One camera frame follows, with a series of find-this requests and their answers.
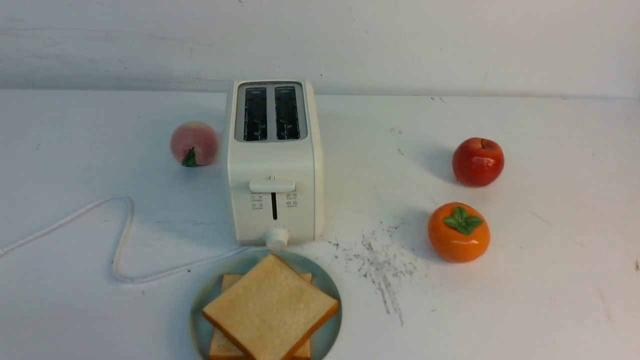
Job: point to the light blue round plate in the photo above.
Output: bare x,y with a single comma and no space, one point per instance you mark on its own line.
321,341

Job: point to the toasted bread slice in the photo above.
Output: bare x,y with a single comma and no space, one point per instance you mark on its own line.
271,311
222,349

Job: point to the white two-slot toaster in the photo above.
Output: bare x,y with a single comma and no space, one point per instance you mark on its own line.
274,163

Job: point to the pink peach with green leaf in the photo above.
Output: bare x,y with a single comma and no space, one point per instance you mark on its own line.
194,144

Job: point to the orange persimmon with green leaf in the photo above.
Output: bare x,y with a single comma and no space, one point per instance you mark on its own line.
458,233

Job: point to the red apple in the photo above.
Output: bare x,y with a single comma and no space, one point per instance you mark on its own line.
478,162

